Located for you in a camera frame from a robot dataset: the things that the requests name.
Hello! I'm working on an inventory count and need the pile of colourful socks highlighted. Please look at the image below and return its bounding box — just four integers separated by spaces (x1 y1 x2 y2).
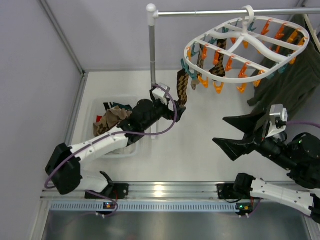
93 102 133 137

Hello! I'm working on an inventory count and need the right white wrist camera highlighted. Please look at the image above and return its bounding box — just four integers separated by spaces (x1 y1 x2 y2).
268 104 288 137

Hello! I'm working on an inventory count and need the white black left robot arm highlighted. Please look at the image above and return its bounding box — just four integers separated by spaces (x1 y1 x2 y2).
44 87 243 196

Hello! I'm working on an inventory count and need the aluminium mounting rail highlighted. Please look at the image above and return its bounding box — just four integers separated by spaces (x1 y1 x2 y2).
41 181 313 201

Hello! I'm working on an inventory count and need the white slotted cable duct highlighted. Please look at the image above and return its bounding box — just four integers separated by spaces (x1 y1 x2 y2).
50 200 240 213

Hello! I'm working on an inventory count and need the white plastic laundry basket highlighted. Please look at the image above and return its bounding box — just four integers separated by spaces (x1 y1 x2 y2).
86 96 141 160

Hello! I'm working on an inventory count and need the dark yellow argyle sock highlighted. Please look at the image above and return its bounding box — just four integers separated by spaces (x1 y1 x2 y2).
209 39 227 77

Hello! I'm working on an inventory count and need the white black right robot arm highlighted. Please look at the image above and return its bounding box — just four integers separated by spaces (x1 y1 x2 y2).
213 104 320 223

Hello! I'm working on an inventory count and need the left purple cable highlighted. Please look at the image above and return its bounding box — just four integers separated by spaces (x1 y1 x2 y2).
43 84 179 216

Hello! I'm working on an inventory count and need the brown yellow argyle sock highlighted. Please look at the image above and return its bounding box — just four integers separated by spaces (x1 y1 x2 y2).
176 69 190 107

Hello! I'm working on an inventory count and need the dark green hanging garment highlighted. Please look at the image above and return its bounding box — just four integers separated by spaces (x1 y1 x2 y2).
247 14 320 123

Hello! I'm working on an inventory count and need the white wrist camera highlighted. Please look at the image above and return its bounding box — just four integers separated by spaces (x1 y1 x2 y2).
268 104 288 137
151 83 171 105

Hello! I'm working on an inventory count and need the silver rack upright pole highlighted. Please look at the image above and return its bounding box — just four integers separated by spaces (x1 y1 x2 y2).
148 25 156 85

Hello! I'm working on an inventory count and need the silver horizontal rack rail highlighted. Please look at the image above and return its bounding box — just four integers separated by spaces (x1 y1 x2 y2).
146 3 320 26

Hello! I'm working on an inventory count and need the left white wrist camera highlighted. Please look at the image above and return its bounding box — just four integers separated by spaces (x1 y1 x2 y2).
151 83 171 105

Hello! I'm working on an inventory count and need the white garment hanger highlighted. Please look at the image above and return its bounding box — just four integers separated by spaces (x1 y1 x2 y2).
303 14 320 52

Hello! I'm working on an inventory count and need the white oval clip hanger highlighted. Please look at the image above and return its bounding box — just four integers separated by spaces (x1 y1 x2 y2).
180 5 310 94

